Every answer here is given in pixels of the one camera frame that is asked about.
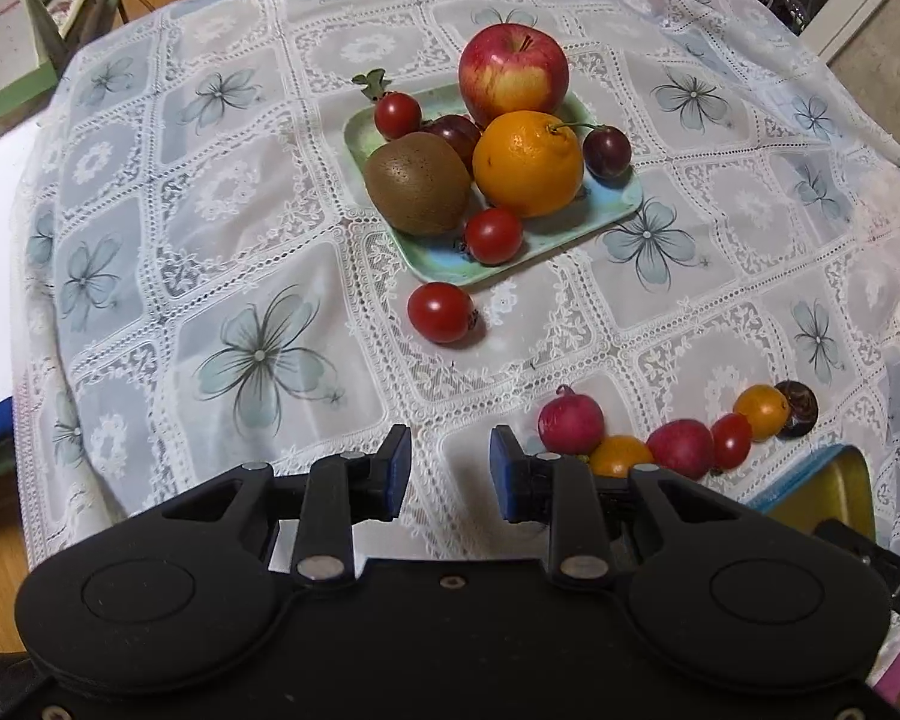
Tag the brown kiwi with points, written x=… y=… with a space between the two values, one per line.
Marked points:
x=416 y=184

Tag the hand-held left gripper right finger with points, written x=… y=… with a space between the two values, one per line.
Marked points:
x=503 y=474

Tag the red apple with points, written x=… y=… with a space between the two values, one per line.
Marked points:
x=510 y=67

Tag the white lace floral tablecloth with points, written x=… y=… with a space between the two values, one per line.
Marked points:
x=232 y=240

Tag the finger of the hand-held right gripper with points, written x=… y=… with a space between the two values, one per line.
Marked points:
x=855 y=549

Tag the red cherry tomato with calyx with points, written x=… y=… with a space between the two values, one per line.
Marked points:
x=397 y=114

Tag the green ceramic plate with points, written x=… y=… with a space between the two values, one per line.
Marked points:
x=570 y=232

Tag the orange cherry tomato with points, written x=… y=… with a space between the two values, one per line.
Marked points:
x=761 y=411
x=619 y=456

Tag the pink red plum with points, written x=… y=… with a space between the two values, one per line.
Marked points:
x=570 y=424

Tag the orange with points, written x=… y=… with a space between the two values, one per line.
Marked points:
x=525 y=165

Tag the gold metal tin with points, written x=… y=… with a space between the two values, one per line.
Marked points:
x=832 y=495

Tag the dark wrinkled passion fruit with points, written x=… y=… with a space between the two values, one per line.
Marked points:
x=801 y=409

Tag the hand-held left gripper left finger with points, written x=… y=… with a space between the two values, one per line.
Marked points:
x=399 y=469

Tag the desk calendar with green base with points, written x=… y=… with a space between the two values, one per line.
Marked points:
x=4 y=52

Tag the dark purple plum with stem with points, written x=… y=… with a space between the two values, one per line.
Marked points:
x=607 y=152

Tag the stack of books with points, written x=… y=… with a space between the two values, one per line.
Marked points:
x=75 y=4

